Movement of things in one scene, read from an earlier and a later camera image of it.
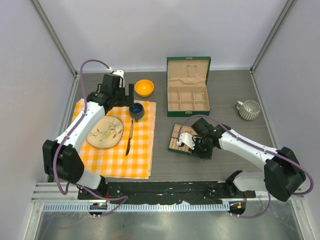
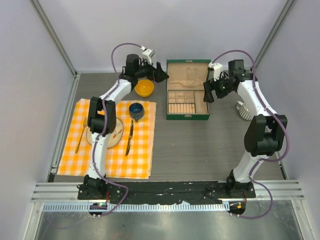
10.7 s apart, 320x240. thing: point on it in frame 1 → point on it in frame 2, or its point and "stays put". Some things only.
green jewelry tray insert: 177,129 → 187,101
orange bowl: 144,87 stays put
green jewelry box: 188,94 stays put
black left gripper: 127,100 → 157,74
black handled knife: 131,136 stays put
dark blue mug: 137,111 stays put
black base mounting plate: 164,192 stays put
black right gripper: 207,154 → 210,85
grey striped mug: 249,110 stays put
